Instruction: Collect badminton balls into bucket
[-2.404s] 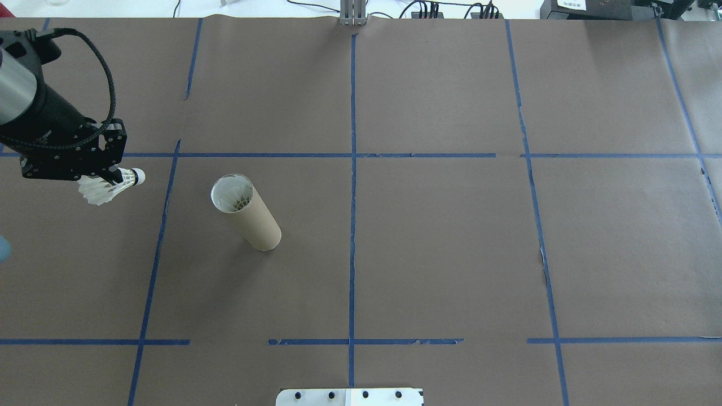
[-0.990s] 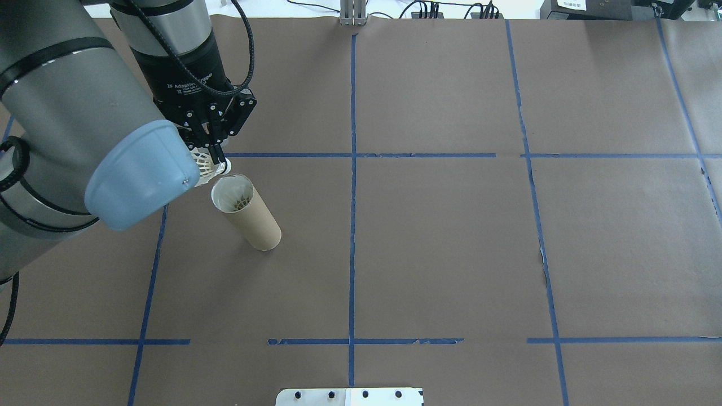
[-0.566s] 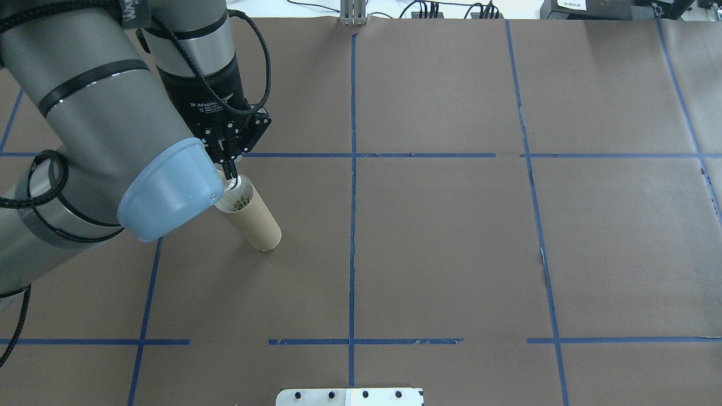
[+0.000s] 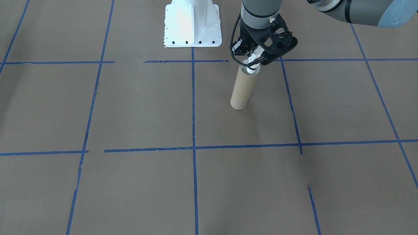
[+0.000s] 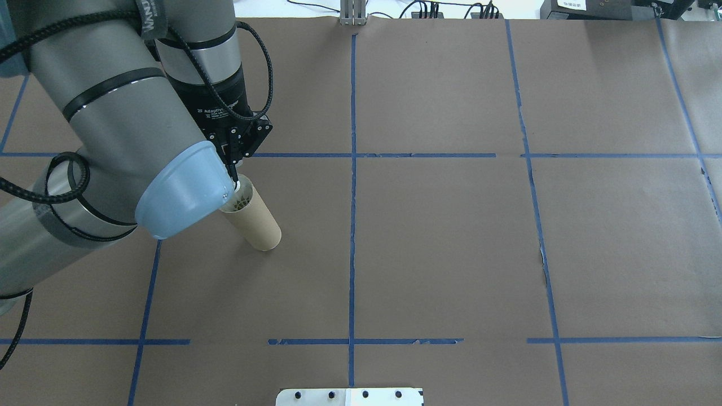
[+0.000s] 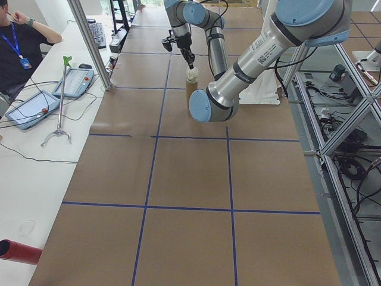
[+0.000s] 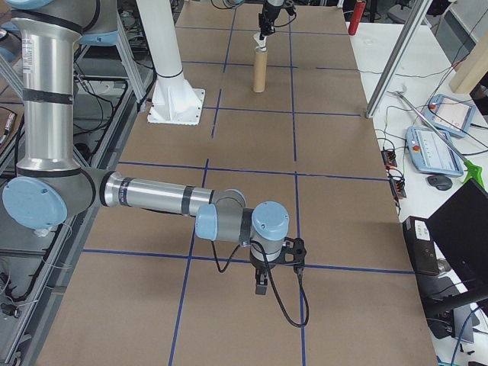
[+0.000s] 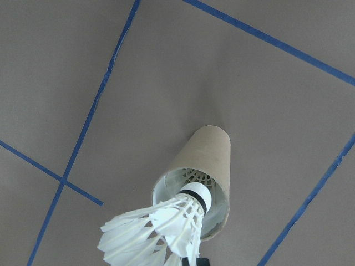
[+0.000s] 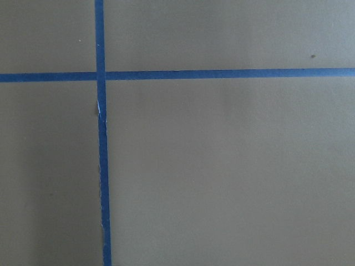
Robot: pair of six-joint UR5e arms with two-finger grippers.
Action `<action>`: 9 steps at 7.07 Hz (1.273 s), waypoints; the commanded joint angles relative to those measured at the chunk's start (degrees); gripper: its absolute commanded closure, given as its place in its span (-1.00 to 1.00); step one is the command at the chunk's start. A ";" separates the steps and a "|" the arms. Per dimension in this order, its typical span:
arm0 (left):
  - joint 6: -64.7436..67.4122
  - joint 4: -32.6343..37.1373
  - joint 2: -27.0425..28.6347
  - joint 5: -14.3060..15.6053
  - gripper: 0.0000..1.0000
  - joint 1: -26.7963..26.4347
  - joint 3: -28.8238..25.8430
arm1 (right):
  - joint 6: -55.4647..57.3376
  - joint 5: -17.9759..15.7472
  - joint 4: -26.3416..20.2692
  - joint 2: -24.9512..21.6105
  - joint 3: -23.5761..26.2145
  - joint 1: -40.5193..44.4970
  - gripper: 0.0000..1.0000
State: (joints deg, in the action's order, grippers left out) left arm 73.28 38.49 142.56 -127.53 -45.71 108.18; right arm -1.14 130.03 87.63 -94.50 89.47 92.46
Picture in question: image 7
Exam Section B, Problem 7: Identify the metal bar frame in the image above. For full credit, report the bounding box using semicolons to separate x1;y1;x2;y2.
0;0;157;366

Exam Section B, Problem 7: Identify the red cylinder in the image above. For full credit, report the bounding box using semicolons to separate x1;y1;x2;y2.
348;0;366;36

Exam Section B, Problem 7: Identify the black monitor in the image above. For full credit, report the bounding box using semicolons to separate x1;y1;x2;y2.
426;177;488;283

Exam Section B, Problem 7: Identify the blue cable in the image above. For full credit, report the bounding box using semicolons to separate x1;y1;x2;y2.
449;304;481;366

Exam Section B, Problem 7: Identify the black box with white label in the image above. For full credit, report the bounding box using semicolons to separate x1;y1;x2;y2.
403;216;440;276

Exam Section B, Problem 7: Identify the black computer mouse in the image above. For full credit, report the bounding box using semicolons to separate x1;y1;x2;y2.
425;174;454;191

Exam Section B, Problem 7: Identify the aluminium profile post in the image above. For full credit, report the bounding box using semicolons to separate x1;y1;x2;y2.
364;0;435;120

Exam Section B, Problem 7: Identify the metal grabber with green handle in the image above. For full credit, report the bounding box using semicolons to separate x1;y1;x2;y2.
387;88;484;188

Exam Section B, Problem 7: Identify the blue grey teach pendant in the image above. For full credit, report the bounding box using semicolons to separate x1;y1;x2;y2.
404;126;465;177
423;93;477;138

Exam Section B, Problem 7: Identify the light wooden beam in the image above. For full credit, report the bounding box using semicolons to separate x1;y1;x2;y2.
449;36;488;95

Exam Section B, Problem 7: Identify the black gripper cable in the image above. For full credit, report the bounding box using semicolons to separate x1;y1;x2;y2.
211;239;249;274

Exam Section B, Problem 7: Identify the black stand leg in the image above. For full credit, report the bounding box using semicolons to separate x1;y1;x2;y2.
422;281;488;318

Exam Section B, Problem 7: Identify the brown cardboard tube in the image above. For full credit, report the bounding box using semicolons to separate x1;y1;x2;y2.
252;49;269;94

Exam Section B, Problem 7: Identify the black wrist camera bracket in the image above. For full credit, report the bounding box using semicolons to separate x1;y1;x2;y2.
280;236;308;274

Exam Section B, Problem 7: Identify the white metal mounting plate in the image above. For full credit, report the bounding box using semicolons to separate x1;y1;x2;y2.
135;0;206;126

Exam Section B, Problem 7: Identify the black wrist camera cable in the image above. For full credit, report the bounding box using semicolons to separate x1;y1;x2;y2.
253;243;310;329

